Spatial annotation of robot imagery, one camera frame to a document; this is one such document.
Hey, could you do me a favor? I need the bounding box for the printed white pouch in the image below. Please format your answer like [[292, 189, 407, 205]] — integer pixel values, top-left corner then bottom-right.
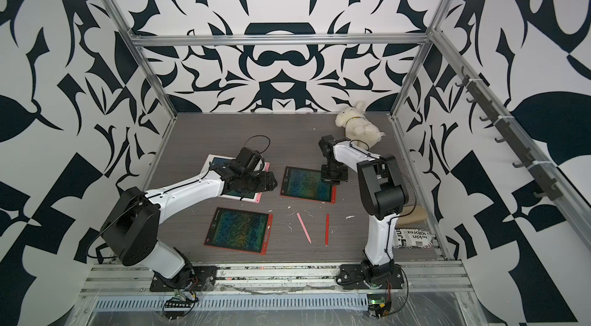
[[396, 228, 433, 248]]

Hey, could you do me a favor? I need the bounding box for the black wall hook rack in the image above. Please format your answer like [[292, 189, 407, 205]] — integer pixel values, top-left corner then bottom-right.
[[457, 69, 564, 201]]

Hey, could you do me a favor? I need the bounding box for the red stylus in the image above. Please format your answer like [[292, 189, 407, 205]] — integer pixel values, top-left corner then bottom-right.
[[324, 214, 330, 247]]

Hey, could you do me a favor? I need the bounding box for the beige sponge block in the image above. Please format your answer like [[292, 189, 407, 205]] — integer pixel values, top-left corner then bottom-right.
[[396, 205, 428, 228]]

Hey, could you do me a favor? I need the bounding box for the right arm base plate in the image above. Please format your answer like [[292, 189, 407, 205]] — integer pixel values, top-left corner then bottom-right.
[[336, 261, 406, 290]]

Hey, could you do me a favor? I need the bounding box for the pink white writing tablet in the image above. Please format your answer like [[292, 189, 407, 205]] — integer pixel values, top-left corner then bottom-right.
[[202, 155, 276, 204]]

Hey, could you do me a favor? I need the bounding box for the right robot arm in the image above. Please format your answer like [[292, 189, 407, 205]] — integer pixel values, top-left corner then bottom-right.
[[319, 135, 409, 281]]

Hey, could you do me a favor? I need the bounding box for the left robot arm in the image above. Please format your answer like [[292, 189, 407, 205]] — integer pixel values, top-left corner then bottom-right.
[[98, 147, 277, 289]]

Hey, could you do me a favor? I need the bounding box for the white plush bunny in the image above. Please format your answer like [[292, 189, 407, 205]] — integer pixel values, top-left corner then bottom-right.
[[335, 101, 386, 151]]

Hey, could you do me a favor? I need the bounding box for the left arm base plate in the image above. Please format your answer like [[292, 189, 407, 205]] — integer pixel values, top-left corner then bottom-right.
[[149, 266, 219, 292]]

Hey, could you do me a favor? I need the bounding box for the red tablet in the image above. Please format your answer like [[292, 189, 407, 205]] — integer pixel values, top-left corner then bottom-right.
[[280, 166, 336, 204], [204, 207, 273, 255]]

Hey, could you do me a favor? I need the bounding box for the pink stylus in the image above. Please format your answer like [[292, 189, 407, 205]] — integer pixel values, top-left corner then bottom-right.
[[296, 212, 312, 244]]

